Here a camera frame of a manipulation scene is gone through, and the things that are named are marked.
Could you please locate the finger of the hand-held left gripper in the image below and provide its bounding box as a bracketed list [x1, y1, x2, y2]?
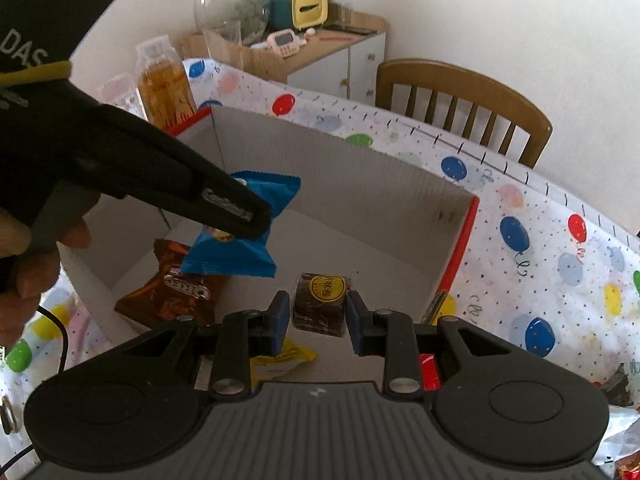
[102, 105, 275, 239]

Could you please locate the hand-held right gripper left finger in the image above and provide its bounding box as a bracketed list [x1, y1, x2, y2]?
[107, 290, 292, 403]

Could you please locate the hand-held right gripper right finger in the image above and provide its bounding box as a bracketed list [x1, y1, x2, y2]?
[346, 290, 543, 397]

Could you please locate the dark cake packet yellow label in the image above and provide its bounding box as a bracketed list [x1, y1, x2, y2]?
[291, 272, 351, 337]

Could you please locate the blue snack packet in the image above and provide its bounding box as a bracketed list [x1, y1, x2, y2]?
[180, 170, 302, 279]

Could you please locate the white cardboard box red rim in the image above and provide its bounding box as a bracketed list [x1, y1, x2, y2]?
[60, 105, 481, 392]

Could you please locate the clear bag of orange snacks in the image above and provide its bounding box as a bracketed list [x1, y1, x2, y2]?
[135, 35, 199, 129]

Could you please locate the person's left hand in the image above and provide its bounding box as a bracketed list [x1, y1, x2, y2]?
[0, 209, 93, 348]

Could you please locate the yellow snack packet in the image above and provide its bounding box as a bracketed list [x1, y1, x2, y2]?
[250, 337, 318, 382]

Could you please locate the brown cookie packet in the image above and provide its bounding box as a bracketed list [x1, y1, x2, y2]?
[114, 238, 218, 327]

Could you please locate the brown open carton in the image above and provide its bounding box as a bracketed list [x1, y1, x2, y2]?
[180, 27, 292, 82]

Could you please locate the white cabinet wooden top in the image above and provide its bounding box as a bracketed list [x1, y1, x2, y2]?
[285, 10, 389, 107]

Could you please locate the balloon print tablecloth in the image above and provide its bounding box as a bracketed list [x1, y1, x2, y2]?
[0, 57, 640, 480]

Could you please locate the pink toy phone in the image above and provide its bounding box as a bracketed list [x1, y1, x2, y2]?
[266, 29, 307, 57]

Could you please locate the clear glass bowl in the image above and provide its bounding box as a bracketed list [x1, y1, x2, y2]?
[194, 0, 272, 47]

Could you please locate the green and yellow tissue box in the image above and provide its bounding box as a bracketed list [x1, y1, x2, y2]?
[270, 0, 331, 32]

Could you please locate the clear glass cup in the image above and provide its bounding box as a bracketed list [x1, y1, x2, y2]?
[325, 2, 357, 29]

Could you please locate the wooden chair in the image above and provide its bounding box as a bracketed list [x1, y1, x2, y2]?
[375, 58, 554, 170]

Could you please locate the clear plastic bag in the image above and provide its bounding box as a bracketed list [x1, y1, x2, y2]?
[595, 404, 640, 480]

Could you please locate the black cable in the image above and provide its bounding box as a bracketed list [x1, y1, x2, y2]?
[0, 305, 69, 466]

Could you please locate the silver metal ring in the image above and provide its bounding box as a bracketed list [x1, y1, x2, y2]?
[0, 395, 16, 436]

